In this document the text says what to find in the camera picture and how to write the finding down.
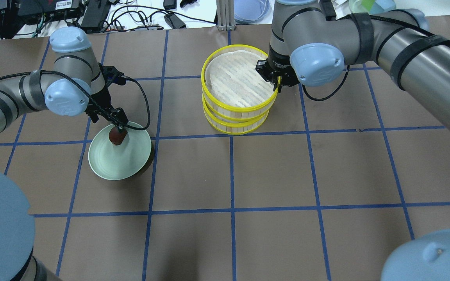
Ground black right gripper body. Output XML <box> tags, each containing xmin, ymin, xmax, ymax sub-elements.
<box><xmin>255</xmin><ymin>58</ymin><xmax>300</xmax><ymax>87</ymax></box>

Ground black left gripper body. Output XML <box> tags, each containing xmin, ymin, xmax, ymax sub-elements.
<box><xmin>85</xmin><ymin>88</ymin><xmax>113</xmax><ymax>123</ymax></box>

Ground brown bun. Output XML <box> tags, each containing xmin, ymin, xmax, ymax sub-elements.
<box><xmin>108</xmin><ymin>126</ymin><xmax>128</xmax><ymax>146</ymax></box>

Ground light green plate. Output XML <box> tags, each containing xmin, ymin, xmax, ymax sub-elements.
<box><xmin>88</xmin><ymin>124</ymin><xmax>152</xmax><ymax>180</ymax></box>

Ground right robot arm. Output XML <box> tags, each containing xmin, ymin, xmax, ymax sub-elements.
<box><xmin>255</xmin><ymin>0</ymin><xmax>450</xmax><ymax>281</ymax></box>

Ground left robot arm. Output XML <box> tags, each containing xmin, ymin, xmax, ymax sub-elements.
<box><xmin>0</xmin><ymin>27</ymin><xmax>127</xmax><ymax>281</ymax></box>

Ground blue plate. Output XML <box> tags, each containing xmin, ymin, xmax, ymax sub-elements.
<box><xmin>233</xmin><ymin>0</ymin><xmax>270</xmax><ymax>24</ymax></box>

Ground black power adapter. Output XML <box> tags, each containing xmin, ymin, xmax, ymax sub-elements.
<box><xmin>164</xmin><ymin>14</ymin><xmax>186</xmax><ymax>29</ymax></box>

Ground green bowl with sponges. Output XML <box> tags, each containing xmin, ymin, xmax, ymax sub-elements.
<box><xmin>348</xmin><ymin>0</ymin><xmax>396</xmax><ymax>14</ymax></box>

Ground black camera cable right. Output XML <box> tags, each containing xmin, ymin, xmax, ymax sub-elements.
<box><xmin>302</xmin><ymin>64</ymin><xmax>350</xmax><ymax>102</ymax></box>

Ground black camera cable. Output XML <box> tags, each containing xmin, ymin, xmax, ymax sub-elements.
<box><xmin>37</xmin><ymin>69</ymin><xmax>151</xmax><ymax>131</ymax></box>
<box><xmin>302</xmin><ymin>64</ymin><xmax>350</xmax><ymax>102</ymax></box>

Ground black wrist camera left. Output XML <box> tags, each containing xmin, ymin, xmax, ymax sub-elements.
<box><xmin>99</xmin><ymin>64</ymin><xmax>127</xmax><ymax>88</ymax></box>

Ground black camera cable left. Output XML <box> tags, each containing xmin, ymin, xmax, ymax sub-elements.
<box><xmin>37</xmin><ymin>69</ymin><xmax>151</xmax><ymax>131</ymax></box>

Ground aluminium frame post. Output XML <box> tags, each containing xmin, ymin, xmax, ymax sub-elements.
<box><xmin>216</xmin><ymin>0</ymin><xmax>236</xmax><ymax>31</ymax></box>

